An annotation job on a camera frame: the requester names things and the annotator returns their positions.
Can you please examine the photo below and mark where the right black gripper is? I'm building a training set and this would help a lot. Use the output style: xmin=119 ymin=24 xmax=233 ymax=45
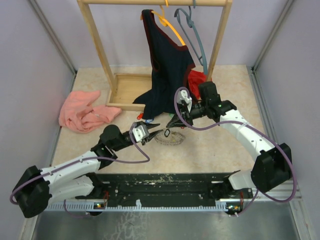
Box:
xmin=167 ymin=100 xmax=209 ymax=128

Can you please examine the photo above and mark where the black key tag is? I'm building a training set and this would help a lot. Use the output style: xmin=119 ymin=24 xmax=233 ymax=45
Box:
xmin=164 ymin=129 xmax=171 ymax=138

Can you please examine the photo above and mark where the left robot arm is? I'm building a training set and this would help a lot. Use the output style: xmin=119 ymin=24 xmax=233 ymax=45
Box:
xmin=9 ymin=121 xmax=160 ymax=219

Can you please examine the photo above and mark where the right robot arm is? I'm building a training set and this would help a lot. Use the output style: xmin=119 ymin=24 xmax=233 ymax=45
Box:
xmin=167 ymin=81 xmax=295 ymax=198

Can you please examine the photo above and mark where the blue key tag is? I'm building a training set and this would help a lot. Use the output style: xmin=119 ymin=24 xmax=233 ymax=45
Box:
xmin=145 ymin=118 xmax=154 ymax=124

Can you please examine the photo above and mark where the red key tag left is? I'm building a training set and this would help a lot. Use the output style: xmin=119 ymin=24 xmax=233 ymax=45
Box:
xmin=136 ymin=112 xmax=144 ymax=120

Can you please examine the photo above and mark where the red cloth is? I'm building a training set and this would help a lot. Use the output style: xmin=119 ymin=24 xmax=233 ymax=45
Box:
xmin=188 ymin=70 xmax=206 ymax=100

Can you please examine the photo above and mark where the wooden clothes rack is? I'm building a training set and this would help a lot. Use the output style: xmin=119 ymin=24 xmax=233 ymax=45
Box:
xmin=77 ymin=0 xmax=233 ymax=111

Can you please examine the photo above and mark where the dark navy vest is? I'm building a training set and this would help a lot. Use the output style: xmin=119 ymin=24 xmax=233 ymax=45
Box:
xmin=133 ymin=9 xmax=195 ymax=120

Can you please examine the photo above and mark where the pink cloth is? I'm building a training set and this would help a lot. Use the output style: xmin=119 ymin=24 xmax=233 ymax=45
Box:
xmin=58 ymin=90 xmax=122 ymax=134

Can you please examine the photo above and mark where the yellow hanger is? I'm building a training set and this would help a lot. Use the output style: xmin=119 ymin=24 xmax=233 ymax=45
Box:
xmin=150 ymin=5 xmax=186 ymax=46

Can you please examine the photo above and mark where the grey-blue hanger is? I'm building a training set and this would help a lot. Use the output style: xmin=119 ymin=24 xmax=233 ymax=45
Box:
xmin=173 ymin=0 xmax=208 ymax=76

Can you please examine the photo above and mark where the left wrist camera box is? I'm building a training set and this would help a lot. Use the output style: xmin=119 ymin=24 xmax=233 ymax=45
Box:
xmin=132 ymin=124 xmax=149 ymax=143

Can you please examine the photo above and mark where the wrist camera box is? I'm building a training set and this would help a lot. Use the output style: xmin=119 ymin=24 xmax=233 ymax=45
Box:
xmin=132 ymin=124 xmax=149 ymax=143
xmin=176 ymin=89 xmax=192 ymax=106

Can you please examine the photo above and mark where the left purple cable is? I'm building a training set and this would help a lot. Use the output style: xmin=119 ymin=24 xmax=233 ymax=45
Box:
xmin=9 ymin=122 xmax=151 ymax=219

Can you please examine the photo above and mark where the purple cable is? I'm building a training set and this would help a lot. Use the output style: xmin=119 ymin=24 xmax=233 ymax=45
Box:
xmin=9 ymin=122 xmax=151 ymax=219
xmin=173 ymin=86 xmax=298 ymax=217

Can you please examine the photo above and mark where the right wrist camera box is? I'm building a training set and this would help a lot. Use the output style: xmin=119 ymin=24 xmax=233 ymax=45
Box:
xmin=176 ymin=89 xmax=192 ymax=106

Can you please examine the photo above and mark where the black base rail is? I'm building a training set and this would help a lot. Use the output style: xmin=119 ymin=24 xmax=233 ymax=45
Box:
xmin=78 ymin=172 xmax=253 ymax=208

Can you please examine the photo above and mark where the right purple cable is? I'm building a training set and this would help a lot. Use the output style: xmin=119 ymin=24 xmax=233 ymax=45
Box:
xmin=173 ymin=86 xmax=298 ymax=217

